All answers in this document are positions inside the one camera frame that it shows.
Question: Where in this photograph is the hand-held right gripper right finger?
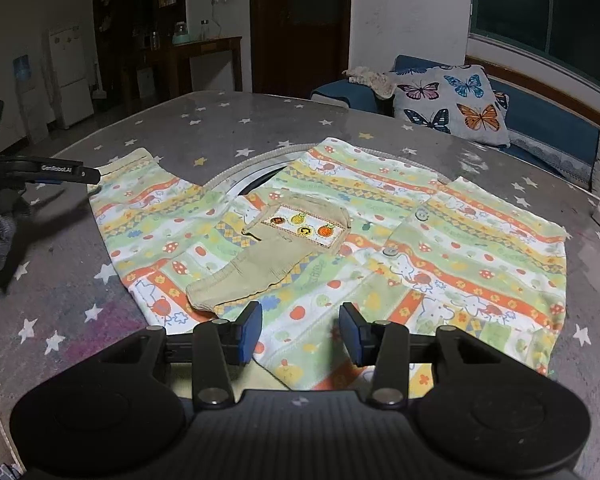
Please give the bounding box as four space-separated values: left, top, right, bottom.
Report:
339 301 501 411

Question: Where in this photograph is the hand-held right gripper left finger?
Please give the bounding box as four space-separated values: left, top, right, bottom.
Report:
100 301 265 411

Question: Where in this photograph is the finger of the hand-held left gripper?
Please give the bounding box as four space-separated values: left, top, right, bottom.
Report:
0 157 102 186

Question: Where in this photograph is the green patterned children's shirt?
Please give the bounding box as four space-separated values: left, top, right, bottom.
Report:
87 136 568 393

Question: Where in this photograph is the blue water bottle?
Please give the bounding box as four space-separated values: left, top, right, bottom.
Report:
12 55 37 92

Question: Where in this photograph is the white refrigerator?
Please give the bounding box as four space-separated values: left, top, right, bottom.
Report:
47 22 93 128

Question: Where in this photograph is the round table turntable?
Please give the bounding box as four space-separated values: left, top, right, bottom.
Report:
205 142 321 201

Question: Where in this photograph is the dark wooden shelf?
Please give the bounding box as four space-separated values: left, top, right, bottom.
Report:
92 0 188 103

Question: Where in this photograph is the wooden side table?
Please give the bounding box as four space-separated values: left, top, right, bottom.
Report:
135 36 243 106

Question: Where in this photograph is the butterfly print pillow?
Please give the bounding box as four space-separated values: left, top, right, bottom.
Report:
387 64 511 148

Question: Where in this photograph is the crumpled cream cloth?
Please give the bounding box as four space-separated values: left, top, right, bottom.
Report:
342 66 396 98

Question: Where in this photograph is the dark wooden door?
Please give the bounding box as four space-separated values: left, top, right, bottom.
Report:
250 0 353 101

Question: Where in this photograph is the blue sofa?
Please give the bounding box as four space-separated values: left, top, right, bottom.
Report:
310 55 600 192

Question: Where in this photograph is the green framed window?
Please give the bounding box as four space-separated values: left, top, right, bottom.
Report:
467 0 600 91

